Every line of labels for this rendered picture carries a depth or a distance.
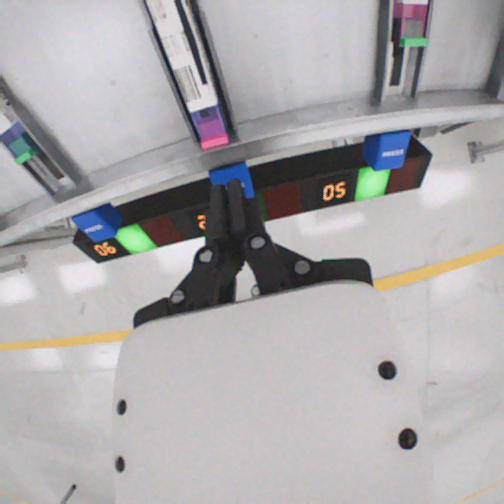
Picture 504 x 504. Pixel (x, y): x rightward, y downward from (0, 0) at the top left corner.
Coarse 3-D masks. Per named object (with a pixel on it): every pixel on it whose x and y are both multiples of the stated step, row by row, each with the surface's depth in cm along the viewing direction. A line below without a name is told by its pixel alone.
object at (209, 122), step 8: (216, 104) 10; (192, 112) 10; (200, 112) 11; (208, 112) 11; (216, 112) 11; (200, 120) 11; (208, 120) 11; (216, 120) 11; (200, 128) 11; (208, 128) 11; (216, 128) 11; (224, 128) 11; (200, 136) 12; (208, 136) 12
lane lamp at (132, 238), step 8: (136, 224) 19; (120, 232) 20; (128, 232) 20; (136, 232) 20; (120, 240) 21; (128, 240) 21; (136, 240) 21; (144, 240) 21; (128, 248) 22; (136, 248) 22; (144, 248) 22; (152, 248) 22
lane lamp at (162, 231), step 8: (144, 224) 19; (152, 224) 20; (160, 224) 20; (168, 224) 20; (152, 232) 20; (160, 232) 20; (168, 232) 21; (176, 232) 21; (152, 240) 21; (160, 240) 21; (168, 240) 21; (176, 240) 22; (184, 240) 22
